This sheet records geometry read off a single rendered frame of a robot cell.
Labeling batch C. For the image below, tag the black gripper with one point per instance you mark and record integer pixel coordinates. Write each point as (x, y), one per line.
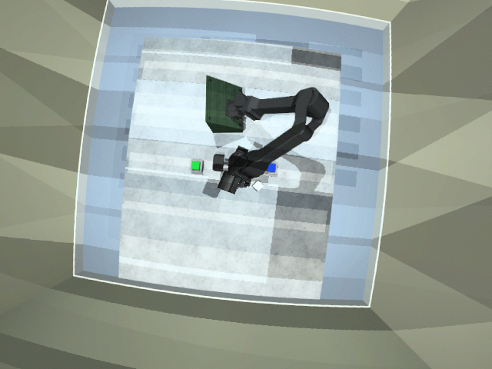
(219, 161)

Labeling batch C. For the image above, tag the blue button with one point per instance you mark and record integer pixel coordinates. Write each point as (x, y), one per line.
(272, 168)

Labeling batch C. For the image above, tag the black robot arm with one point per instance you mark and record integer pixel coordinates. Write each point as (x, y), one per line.
(244, 164)

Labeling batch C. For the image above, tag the green button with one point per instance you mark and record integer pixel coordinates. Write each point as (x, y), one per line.
(196, 165)

